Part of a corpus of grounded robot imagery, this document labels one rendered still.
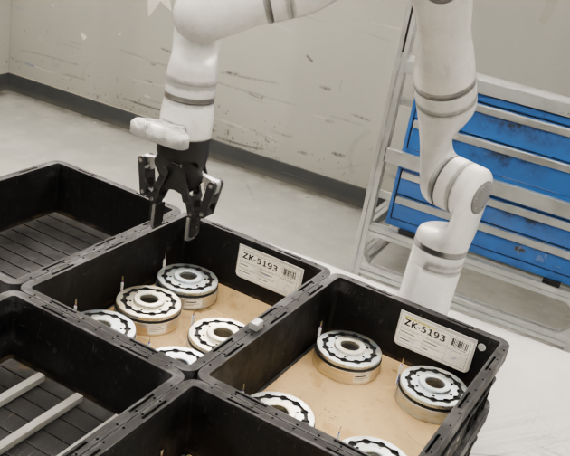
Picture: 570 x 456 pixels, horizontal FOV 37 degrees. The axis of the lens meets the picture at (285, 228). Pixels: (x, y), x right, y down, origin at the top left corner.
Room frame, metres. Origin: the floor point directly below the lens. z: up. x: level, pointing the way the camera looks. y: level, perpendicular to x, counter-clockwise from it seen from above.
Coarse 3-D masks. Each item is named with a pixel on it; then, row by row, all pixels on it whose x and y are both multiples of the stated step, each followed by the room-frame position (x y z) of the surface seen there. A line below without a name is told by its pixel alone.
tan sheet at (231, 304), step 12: (228, 288) 1.31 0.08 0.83; (216, 300) 1.26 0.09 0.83; (228, 300) 1.26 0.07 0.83; (240, 300) 1.27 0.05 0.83; (252, 300) 1.28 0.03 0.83; (192, 312) 1.20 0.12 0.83; (204, 312) 1.21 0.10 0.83; (216, 312) 1.22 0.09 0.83; (228, 312) 1.22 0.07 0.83; (240, 312) 1.23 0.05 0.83; (252, 312) 1.24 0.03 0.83; (180, 324) 1.16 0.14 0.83; (144, 336) 1.11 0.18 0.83; (156, 336) 1.12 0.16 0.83; (168, 336) 1.12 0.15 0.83; (180, 336) 1.13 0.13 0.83; (156, 348) 1.08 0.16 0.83
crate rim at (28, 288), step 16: (208, 224) 1.34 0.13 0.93; (128, 240) 1.22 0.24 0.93; (256, 240) 1.31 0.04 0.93; (96, 256) 1.15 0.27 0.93; (288, 256) 1.27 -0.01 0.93; (48, 272) 1.07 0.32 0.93; (64, 272) 1.08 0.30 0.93; (320, 272) 1.23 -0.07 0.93; (32, 288) 1.03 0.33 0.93; (304, 288) 1.17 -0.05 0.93; (48, 304) 0.99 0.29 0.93; (288, 304) 1.11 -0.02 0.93; (96, 320) 0.97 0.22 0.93; (112, 336) 0.94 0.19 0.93; (240, 336) 1.00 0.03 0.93; (160, 352) 0.92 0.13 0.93; (208, 352) 0.94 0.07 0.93; (192, 368) 0.90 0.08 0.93
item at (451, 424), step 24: (312, 288) 1.17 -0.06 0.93; (360, 288) 1.21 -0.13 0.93; (288, 312) 1.08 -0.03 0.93; (432, 312) 1.16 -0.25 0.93; (480, 336) 1.12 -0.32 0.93; (216, 360) 0.93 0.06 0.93; (504, 360) 1.09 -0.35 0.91; (216, 384) 0.88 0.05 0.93; (480, 384) 0.98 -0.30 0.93; (264, 408) 0.84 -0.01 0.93; (456, 408) 0.92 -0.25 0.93; (312, 432) 0.81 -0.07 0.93
